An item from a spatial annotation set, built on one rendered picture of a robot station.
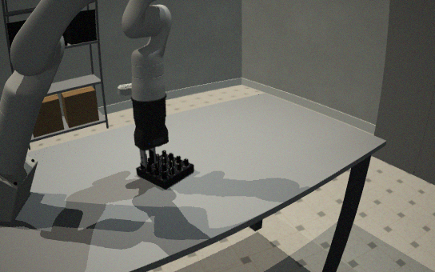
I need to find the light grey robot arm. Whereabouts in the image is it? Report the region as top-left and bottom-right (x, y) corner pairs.
(0, 0), (172, 175)

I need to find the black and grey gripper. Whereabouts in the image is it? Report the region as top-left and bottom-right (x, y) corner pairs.
(118, 74), (169, 167)

